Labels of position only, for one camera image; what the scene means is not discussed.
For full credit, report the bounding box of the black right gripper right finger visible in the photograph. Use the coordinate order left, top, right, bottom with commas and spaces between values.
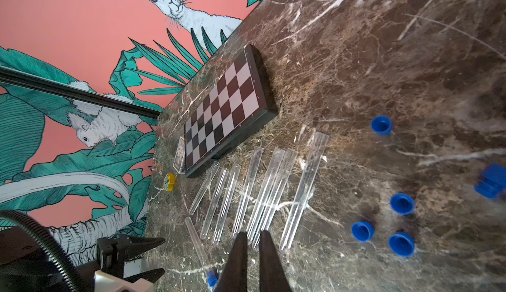
259, 231, 292, 292

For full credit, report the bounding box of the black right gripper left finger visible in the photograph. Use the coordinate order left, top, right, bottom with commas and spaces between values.
215, 232, 248, 292

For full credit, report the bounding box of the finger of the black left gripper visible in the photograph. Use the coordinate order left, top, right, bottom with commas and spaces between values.
124, 268, 166, 284
97, 234, 166, 276

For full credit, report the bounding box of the clear test tube blue stopper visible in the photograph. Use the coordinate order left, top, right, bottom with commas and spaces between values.
188, 161, 221, 216
212, 164, 241, 245
251, 149, 298, 251
279, 132, 329, 251
246, 148, 285, 245
200, 167, 229, 239
184, 217, 218, 288

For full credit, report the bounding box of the blue rubber stopper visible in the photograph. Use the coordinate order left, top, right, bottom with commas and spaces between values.
351, 222, 375, 243
390, 193, 416, 216
371, 116, 393, 136
474, 164, 505, 199
388, 233, 415, 258

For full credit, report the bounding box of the brown checkered chess board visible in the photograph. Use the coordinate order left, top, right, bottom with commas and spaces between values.
184, 44, 278, 178

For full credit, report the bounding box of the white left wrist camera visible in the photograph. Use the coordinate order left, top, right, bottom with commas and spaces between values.
94, 270, 154, 292

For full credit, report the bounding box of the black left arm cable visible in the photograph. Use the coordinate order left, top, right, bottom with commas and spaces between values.
0, 209, 90, 292

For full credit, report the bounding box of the black frame post left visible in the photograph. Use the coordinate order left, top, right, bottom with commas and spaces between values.
1, 66, 160, 119

